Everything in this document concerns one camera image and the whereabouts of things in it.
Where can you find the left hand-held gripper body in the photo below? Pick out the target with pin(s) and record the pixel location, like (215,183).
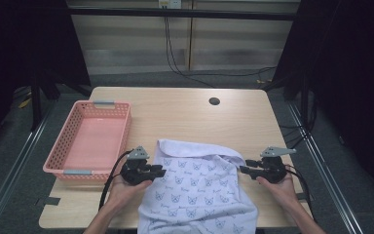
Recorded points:
(134,170)

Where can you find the person's left hand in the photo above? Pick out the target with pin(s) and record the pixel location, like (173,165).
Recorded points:
(121,195)

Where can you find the metal floor rail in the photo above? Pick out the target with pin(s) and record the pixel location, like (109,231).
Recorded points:
(324,169)
(16,162)

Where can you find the round black table grommet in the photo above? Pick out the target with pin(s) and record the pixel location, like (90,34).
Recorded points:
(214,101)

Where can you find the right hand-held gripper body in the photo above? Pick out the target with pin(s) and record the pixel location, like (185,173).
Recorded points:
(272,170)

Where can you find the black horizontal bar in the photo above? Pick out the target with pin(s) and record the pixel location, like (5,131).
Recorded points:
(181,13)

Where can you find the grey tape piece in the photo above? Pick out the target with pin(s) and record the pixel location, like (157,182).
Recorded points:
(301,196)
(48,201)

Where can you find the yellow floor object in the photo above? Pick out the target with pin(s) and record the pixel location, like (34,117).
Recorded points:
(25,103)

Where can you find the black metal stand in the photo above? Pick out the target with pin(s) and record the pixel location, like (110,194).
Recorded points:
(36,97)
(304,97)

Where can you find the pink plastic basket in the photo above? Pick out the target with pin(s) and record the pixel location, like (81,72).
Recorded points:
(94,143)

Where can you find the person's right hand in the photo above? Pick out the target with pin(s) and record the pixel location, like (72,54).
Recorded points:
(284,193)

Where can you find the dark curtain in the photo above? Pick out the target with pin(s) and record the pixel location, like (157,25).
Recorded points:
(19,42)
(354,81)

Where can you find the white wall power outlet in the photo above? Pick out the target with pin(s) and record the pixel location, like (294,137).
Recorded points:
(170,3)

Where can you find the white cat print towel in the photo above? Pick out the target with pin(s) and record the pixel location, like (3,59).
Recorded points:
(194,188)

